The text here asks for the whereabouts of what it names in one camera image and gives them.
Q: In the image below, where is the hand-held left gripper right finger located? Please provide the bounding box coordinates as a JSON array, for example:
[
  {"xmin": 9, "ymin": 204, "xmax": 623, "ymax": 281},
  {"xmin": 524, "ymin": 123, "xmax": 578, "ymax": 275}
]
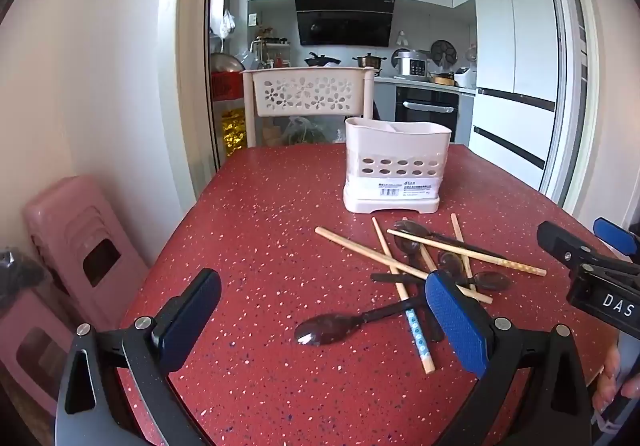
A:
[{"xmin": 425, "ymin": 270, "xmax": 593, "ymax": 446}]

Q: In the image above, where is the white spice rack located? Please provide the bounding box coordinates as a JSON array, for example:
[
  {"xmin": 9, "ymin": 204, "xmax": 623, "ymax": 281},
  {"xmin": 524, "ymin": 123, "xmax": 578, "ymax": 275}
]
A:
[{"xmin": 251, "ymin": 37, "xmax": 292, "ymax": 70}]

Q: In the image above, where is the small white kitchen appliance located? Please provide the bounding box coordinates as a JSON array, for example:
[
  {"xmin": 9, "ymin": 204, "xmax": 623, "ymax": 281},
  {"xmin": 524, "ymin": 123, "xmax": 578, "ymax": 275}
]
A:
[{"xmin": 451, "ymin": 67, "xmax": 477, "ymax": 89}]

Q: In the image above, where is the person's right hand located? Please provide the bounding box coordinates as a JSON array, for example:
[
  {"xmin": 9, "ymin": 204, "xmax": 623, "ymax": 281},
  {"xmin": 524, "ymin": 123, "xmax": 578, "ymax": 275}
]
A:
[{"xmin": 592, "ymin": 343, "xmax": 640, "ymax": 412}]

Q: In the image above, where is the metal sliding door frame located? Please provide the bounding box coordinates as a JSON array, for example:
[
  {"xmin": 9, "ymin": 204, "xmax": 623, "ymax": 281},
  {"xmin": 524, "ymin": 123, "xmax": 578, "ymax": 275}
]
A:
[
  {"xmin": 159, "ymin": 0, "xmax": 223, "ymax": 169},
  {"xmin": 532, "ymin": 0, "xmax": 593, "ymax": 209}
]

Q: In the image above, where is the black wok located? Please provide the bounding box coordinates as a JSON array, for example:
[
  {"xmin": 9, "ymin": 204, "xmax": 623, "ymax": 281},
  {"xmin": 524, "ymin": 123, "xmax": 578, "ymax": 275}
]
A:
[{"xmin": 304, "ymin": 51, "xmax": 343, "ymax": 68}]

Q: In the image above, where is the white refrigerator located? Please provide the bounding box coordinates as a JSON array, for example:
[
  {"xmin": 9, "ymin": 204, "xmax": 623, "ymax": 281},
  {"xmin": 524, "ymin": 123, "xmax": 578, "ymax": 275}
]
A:
[{"xmin": 469, "ymin": 0, "xmax": 563, "ymax": 194}]

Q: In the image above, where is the pink plastic stool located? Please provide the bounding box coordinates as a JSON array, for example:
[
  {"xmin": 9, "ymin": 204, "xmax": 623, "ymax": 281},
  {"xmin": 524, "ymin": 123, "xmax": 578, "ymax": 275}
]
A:
[
  {"xmin": 24, "ymin": 175, "xmax": 151, "ymax": 327},
  {"xmin": 0, "ymin": 293, "xmax": 76, "ymax": 419}
]

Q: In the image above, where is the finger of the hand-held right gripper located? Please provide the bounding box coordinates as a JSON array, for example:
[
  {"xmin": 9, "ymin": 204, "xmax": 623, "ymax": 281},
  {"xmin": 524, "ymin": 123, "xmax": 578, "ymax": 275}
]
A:
[
  {"xmin": 537, "ymin": 221, "xmax": 640, "ymax": 277},
  {"xmin": 593, "ymin": 217, "xmax": 640, "ymax": 257}
]

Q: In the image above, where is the black hanging pan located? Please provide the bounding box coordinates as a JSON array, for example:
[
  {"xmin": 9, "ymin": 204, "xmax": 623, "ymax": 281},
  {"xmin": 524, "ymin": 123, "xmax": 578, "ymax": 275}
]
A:
[{"xmin": 430, "ymin": 39, "xmax": 459, "ymax": 68}]

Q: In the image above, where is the metal basin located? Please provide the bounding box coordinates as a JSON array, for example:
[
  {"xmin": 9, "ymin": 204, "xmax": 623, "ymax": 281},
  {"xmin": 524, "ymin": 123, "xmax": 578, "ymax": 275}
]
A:
[{"xmin": 210, "ymin": 52, "xmax": 247, "ymax": 75}]

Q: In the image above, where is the red box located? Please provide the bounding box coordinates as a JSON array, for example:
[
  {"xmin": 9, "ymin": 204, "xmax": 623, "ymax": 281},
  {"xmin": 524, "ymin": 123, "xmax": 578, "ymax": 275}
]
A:
[{"xmin": 212, "ymin": 71, "xmax": 246, "ymax": 102}]

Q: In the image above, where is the black built-in oven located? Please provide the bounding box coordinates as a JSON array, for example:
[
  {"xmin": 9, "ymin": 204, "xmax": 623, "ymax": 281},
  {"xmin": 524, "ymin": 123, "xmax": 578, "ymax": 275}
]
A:
[{"xmin": 394, "ymin": 85, "xmax": 461, "ymax": 143}]

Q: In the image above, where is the white plastic utensil holder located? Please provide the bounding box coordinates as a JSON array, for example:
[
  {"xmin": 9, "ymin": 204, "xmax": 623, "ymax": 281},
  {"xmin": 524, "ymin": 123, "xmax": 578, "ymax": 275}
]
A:
[{"xmin": 342, "ymin": 116, "xmax": 453, "ymax": 215}]

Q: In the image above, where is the black range hood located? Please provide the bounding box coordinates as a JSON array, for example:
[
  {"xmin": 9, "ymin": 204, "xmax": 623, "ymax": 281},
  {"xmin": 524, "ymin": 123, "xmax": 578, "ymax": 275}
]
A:
[{"xmin": 294, "ymin": 0, "xmax": 397, "ymax": 48}]

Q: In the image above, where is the steel cooking pot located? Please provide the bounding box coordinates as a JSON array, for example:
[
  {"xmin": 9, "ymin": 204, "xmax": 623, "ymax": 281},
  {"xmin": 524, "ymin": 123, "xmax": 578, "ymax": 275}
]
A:
[{"xmin": 351, "ymin": 52, "xmax": 388, "ymax": 70}]

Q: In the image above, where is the gold foil bag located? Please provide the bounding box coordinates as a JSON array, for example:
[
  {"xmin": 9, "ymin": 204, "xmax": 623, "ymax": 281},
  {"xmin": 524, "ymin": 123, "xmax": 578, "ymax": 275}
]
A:
[{"xmin": 221, "ymin": 108, "xmax": 249, "ymax": 158}]

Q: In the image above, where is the dark plastic bag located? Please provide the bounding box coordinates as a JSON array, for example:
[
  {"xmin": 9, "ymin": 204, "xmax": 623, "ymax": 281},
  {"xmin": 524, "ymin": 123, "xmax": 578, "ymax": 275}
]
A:
[{"xmin": 284, "ymin": 117, "xmax": 327, "ymax": 145}]

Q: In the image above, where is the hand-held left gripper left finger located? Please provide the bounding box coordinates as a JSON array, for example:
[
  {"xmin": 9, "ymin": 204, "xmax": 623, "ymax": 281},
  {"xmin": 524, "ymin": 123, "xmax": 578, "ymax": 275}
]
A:
[{"xmin": 55, "ymin": 269, "xmax": 222, "ymax": 446}]

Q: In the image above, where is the silver rice cooker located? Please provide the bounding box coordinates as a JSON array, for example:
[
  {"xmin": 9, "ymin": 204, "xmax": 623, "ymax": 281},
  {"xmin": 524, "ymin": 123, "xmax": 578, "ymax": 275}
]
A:
[{"xmin": 391, "ymin": 48, "xmax": 429, "ymax": 78}]

